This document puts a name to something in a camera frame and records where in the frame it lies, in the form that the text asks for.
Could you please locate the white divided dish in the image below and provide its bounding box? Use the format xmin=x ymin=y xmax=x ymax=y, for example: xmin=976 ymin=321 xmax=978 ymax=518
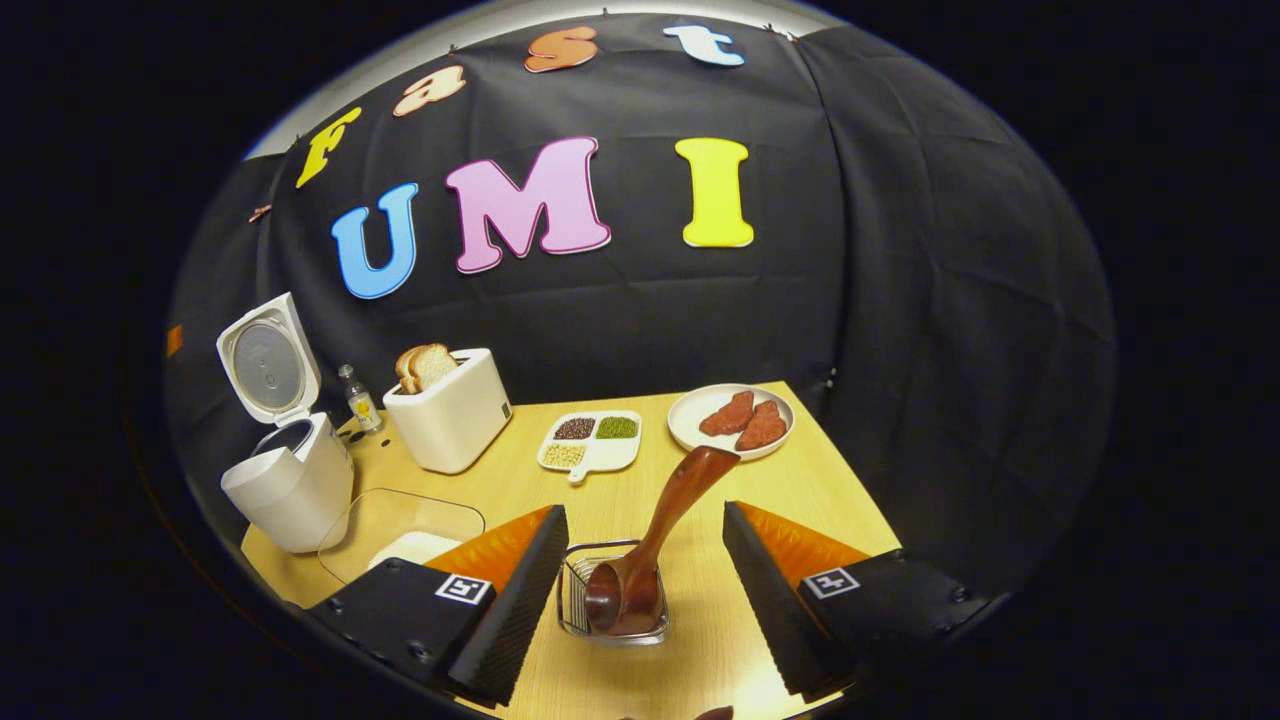
xmin=537 ymin=410 xmax=643 ymax=484

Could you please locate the white rice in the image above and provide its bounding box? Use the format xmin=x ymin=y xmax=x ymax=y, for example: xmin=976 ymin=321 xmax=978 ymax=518
xmin=368 ymin=531 xmax=463 ymax=571

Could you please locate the white rice cooker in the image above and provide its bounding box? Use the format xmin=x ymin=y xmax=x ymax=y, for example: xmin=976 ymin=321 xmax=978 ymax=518
xmin=216 ymin=292 xmax=356 ymax=554

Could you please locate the black backdrop cloth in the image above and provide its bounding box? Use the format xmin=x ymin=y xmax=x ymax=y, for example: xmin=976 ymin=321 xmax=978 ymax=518
xmin=165 ymin=10 xmax=1119 ymax=601

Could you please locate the red meat slice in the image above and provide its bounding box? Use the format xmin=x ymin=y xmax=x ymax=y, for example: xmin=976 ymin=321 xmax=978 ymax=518
xmin=735 ymin=401 xmax=789 ymax=452
xmin=699 ymin=391 xmax=756 ymax=437

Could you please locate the metal wire chopstick holder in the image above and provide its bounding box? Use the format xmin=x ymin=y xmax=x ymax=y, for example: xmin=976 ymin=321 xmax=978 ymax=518
xmin=556 ymin=540 xmax=671 ymax=646

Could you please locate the small glass bottle yellow label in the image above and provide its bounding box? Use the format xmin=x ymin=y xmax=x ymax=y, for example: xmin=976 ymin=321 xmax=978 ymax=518
xmin=337 ymin=364 xmax=385 ymax=434

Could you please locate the brown wooden spoon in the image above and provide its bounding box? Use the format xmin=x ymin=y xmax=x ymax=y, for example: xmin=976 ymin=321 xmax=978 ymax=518
xmin=584 ymin=446 xmax=742 ymax=637

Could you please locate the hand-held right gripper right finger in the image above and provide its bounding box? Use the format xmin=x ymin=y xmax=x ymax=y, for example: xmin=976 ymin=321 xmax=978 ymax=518
xmin=722 ymin=500 xmax=1001 ymax=703

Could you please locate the white round plate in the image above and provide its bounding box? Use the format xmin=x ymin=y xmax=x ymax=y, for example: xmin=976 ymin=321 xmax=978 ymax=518
xmin=667 ymin=384 xmax=796 ymax=461

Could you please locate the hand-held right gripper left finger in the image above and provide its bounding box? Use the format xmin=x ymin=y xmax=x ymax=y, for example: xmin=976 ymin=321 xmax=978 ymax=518
xmin=305 ymin=504 xmax=570 ymax=707

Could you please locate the white toaster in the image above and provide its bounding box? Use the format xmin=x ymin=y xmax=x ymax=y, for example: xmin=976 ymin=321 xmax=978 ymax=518
xmin=383 ymin=348 xmax=513 ymax=475

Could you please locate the clear plastic container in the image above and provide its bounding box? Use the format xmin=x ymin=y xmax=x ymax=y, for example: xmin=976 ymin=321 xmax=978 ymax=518
xmin=318 ymin=488 xmax=487 ymax=586

